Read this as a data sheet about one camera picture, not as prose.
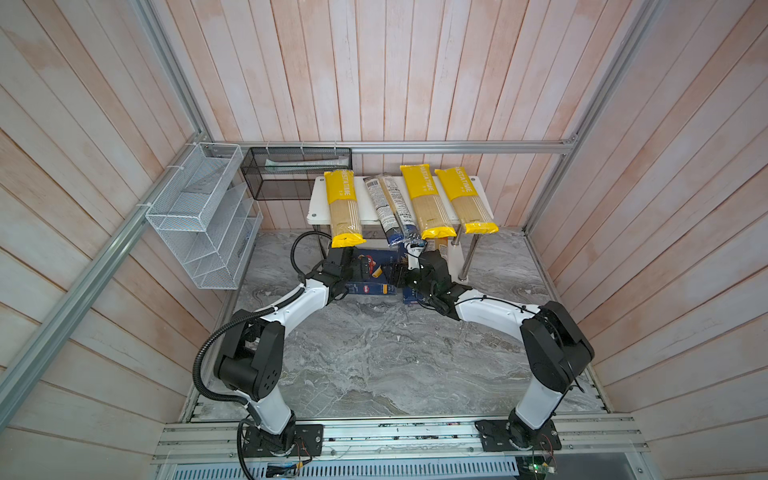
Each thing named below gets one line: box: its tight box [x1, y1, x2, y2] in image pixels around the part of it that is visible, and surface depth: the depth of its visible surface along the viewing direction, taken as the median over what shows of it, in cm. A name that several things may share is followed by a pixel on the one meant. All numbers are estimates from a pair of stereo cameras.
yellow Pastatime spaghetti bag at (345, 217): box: [324, 169, 367, 249], surface depth 76 cm
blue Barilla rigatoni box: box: [345, 248, 399, 295], surface depth 92 cm
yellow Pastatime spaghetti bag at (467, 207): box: [434, 167, 499, 235], surface depth 78 cm
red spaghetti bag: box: [435, 237, 449, 258], surface depth 106 cm
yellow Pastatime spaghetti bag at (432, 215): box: [400, 164, 457, 240], surface depth 77 cm
